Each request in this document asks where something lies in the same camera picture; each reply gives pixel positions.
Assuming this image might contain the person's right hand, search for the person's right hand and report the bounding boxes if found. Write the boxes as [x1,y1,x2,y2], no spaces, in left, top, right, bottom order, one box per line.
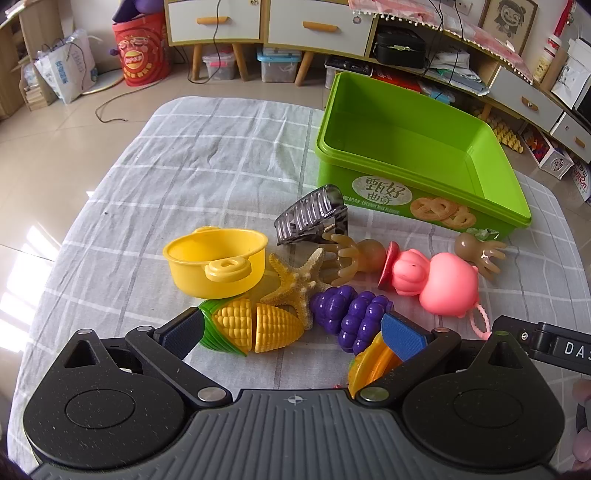
[571,379,591,463]

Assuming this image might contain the white bottle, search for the white bottle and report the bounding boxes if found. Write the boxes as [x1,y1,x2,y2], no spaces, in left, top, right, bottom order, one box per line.
[533,33,561,84]

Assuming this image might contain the purple bag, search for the purple bag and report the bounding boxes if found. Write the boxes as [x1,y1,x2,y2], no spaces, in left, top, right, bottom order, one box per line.
[113,0,166,24]

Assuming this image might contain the white paper bag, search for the white paper bag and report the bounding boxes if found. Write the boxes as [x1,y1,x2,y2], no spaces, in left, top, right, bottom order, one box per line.
[34,28,99,104]

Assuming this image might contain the tan starfish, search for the tan starfish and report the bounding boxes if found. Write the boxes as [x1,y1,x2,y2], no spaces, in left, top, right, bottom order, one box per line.
[259,248,333,330]

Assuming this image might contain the clear storage box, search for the clear storage box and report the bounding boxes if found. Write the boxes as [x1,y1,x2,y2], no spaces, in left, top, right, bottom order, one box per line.
[324,55,374,88]

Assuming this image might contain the red box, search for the red box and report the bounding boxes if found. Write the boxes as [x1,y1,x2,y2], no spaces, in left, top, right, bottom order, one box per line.
[373,67,423,93]

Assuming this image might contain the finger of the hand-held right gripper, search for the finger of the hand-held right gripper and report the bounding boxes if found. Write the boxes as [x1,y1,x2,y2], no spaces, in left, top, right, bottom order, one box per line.
[493,316,543,357]

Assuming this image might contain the orange toy fruit slice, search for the orange toy fruit slice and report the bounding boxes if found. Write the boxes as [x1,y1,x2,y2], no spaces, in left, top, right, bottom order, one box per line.
[347,331,407,400]

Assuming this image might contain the brown head massager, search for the brown head massager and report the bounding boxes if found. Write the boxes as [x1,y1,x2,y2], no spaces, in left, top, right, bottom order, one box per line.
[322,232,387,287]
[453,231,509,278]

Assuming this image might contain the wooden side shelf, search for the wooden side shelf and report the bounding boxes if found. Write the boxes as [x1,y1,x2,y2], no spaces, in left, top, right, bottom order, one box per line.
[0,0,63,121]

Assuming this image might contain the pink pig toy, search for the pink pig toy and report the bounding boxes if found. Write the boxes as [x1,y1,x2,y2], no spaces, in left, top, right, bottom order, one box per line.
[379,241,494,341]

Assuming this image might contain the yellow toy pot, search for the yellow toy pot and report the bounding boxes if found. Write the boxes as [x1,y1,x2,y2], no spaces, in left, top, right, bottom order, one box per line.
[163,226,270,300]

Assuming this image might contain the white cabinet drawer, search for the white cabinet drawer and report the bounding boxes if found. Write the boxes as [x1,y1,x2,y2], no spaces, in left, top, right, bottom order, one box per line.
[268,4,375,58]
[167,0,262,42]
[488,67,565,127]
[550,113,591,162]

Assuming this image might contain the yellow toy stack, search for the yellow toy stack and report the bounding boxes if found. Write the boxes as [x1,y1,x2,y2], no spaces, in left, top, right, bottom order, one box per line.
[488,114,526,153]

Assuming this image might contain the clear box with blue lid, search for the clear box with blue lid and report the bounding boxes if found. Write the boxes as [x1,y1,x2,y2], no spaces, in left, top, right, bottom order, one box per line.
[257,47,303,84]

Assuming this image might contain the grey checked tablecloth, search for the grey checked tablecloth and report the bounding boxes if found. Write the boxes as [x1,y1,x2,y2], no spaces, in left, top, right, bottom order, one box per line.
[13,96,591,409]

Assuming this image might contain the clear box with white lid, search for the clear box with white lid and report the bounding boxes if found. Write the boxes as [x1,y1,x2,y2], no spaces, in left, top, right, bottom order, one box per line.
[202,48,238,81]

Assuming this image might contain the black cable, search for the black cable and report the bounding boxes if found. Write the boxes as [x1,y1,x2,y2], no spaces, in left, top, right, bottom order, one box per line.
[95,95,132,124]
[187,0,232,85]

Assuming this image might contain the round white base plate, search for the round white base plate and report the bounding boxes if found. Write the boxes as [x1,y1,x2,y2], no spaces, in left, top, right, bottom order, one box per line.
[81,69,132,95]

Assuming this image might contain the wooden cabinet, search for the wooden cabinet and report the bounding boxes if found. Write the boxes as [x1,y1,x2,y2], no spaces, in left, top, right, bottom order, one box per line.
[164,0,591,162]

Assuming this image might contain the red printed bucket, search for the red printed bucket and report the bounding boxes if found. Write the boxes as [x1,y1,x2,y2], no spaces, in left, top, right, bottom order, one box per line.
[112,11,172,88]

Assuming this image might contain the pink lace cloth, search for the pink lace cloth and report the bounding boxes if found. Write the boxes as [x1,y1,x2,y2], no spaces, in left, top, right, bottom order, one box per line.
[348,0,532,80]

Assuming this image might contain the stack of papers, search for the stack of papers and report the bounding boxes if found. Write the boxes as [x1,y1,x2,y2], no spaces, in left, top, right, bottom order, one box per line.
[427,51,490,95]

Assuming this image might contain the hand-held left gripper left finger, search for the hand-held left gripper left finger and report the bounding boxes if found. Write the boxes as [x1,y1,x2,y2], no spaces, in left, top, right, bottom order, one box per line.
[61,307,234,410]

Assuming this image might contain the green plastic box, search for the green plastic box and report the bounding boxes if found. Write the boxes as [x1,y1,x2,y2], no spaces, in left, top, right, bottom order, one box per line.
[315,71,532,243]

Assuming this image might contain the white printed carton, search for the white printed carton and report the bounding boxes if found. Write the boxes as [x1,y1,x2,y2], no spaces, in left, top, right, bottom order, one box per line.
[526,129,575,181]

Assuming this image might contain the dark hair claw clip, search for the dark hair claw clip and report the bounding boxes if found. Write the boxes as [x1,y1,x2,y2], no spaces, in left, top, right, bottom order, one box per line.
[274,185,349,246]

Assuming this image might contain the black bag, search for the black bag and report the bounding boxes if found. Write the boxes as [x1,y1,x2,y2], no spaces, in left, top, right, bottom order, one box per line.
[373,28,426,70]

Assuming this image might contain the toy corn cob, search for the toy corn cob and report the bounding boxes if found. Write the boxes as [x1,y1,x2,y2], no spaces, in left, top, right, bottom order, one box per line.
[198,298,305,356]

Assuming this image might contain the framed cartoon picture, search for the framed cartoon picture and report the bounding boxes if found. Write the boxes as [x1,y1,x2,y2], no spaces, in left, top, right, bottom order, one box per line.
[478,0,539,56]

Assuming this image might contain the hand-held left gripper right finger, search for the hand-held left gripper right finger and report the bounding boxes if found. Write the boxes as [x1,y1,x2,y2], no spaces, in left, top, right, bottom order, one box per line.
[352,312,534,409]

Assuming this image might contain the purple toy grapes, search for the purple toy grapes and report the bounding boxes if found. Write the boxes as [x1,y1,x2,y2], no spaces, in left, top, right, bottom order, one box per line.
[309,285,395,355]

